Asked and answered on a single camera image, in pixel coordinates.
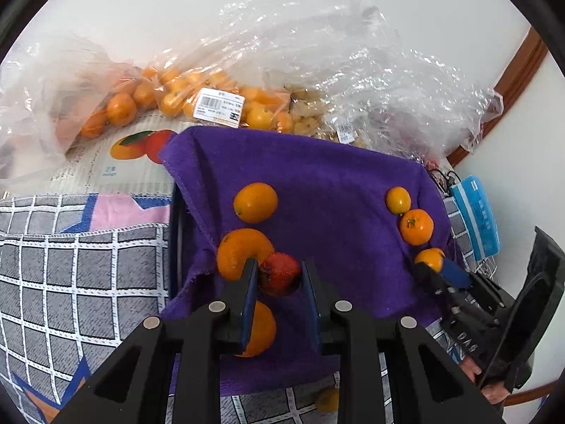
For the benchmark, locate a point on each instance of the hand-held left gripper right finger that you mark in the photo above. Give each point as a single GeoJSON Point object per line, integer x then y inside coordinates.
{"type": "Point", "coordinates": [311, 313]}

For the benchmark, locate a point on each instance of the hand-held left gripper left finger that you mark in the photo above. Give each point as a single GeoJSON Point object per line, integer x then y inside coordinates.
{"type": "Point", "coordinates": [249, 309]}

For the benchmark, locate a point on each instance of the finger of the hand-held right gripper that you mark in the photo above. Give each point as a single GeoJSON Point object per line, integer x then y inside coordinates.
{"type": "Point", "coordinates": [457, 274]}
{"type": "Point", "coordinates": [430, 276]}

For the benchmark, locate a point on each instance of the small orange mandarin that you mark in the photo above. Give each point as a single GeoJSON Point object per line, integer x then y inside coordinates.
{"type": "Point", "coordinates": [255, 202]}
{"type": "Point", "coordinates": [430, 257]}
{"type": "Point", "coordinates": [398, 199]}
{"type": "Point", "coordinates": [265, 327]}
{"type": "Point", "coordinates": [416, 226]}
{"type": "Point", "coordinates": [327, 399]}

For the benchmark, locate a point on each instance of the red lychee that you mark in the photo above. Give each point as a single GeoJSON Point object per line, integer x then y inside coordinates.
{"type": "Point", "coordinates": [280, 274]}

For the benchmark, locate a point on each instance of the large orange mandarin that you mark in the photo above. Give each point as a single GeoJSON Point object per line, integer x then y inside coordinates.
{"type": "Point", "coordinates": [240, 251]}

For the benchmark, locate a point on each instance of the clear bag of lychees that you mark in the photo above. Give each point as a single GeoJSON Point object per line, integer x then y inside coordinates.
{"type": "Point", "coordinates": [441, 110]}

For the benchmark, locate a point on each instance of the person's right hand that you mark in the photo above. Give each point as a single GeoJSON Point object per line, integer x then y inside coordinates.
{"type": "Point", "coordinates": [492, 394]}

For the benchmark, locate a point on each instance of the blue tissue pack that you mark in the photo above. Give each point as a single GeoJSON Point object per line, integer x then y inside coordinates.
{"type": "Point", "coordinates": [479, 216]}

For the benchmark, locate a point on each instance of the purple towel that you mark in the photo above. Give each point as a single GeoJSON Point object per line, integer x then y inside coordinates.
{"type": "Point", "coordinates": [335, 212]}

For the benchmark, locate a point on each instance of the clear bag of longans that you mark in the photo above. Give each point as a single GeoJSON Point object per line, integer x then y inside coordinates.
{"type": "Point", "coordinates": [309, 115]}

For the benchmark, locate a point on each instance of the white mat with mango print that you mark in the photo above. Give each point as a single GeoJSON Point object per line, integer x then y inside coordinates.
{"type": "Point", "coordinates": [128, 150]}

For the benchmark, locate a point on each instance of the labelled clear bag of oranges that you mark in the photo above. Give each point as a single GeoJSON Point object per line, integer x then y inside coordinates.
{"type": "Point", "coordinates": [260, 106]}

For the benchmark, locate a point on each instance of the crumpled clear plastic bag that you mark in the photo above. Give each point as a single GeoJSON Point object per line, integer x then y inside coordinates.
{"type": "Point", "coordinates": [318, 31]}

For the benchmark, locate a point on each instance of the brown wooden rail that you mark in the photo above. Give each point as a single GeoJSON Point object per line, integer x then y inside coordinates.
{"type": "Point", "coordinates": [529, 395]}

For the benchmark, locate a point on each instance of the wooden door frame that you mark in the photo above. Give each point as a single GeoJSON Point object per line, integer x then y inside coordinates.
{"type": "Point", "coordinates": [507, 92]}

